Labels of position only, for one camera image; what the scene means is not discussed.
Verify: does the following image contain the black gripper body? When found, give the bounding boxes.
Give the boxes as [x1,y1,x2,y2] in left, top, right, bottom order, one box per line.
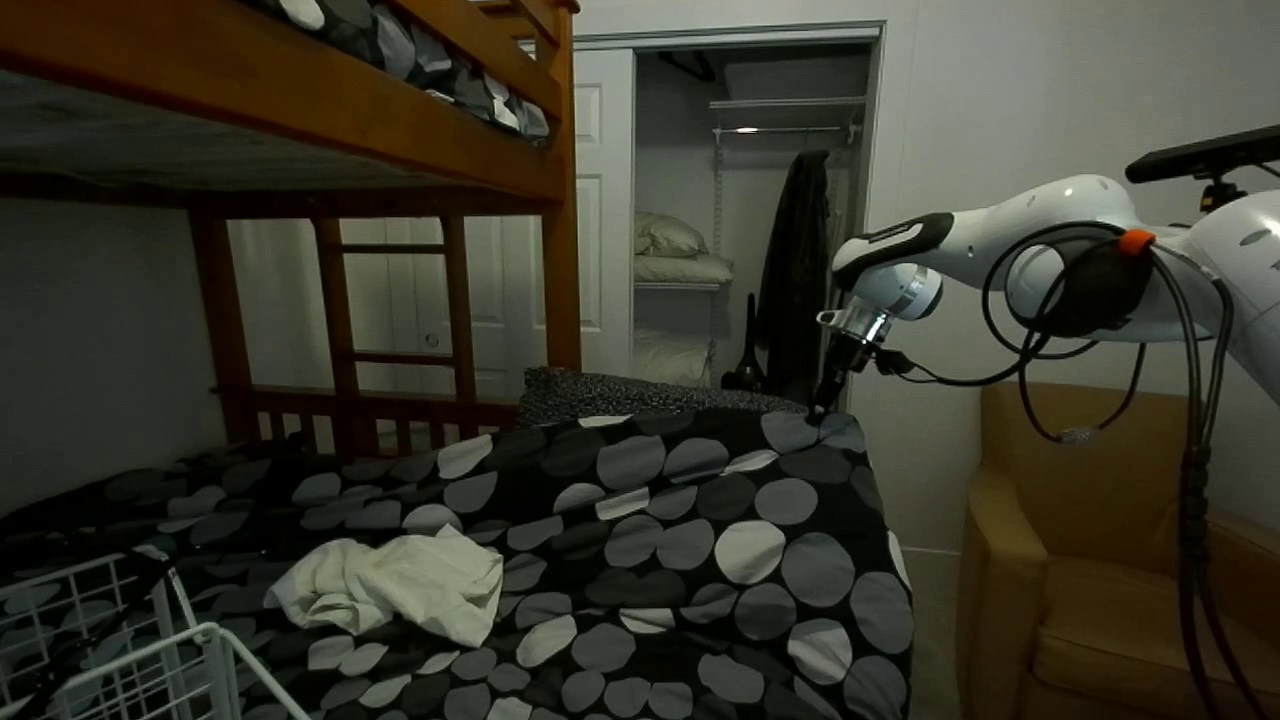
[816,298,895,372]

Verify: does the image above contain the black grey spotted duvet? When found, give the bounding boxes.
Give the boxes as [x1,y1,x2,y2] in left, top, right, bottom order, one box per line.
[0,368,921,720]

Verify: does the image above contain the dark hanging garment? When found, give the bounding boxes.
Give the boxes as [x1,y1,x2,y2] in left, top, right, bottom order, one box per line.
[747,150,839,406]

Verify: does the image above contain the white closet pillow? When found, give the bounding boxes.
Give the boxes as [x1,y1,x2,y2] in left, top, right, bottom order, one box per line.
[632,211,713,263]

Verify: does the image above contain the white closet shelf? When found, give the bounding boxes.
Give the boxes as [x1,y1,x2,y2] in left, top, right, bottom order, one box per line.
[703,91,869,138]

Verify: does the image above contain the white closet door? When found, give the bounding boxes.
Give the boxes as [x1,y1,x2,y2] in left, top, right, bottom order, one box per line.
[574,43,641,386]

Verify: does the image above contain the tan armchair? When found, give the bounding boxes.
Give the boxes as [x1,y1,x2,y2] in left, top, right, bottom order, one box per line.
[956,381,1280,720]

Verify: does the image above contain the white crumpled cloth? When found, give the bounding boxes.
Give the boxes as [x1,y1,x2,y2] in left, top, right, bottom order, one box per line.
[266,519,507,652]

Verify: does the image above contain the spotted bunk bedding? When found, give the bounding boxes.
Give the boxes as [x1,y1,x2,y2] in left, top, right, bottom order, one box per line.
[274,0,558,145]

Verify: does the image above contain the black mount bar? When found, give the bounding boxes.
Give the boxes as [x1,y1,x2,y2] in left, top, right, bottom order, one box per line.
[1122,122,1280,190]

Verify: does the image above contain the wooden bunk bed frame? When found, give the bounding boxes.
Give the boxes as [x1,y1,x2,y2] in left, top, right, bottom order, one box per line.
[0,0,584,464]

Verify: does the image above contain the white wire basket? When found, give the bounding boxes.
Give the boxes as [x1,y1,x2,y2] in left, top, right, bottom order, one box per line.
[47,617,312,720]
[0,549,184,702]

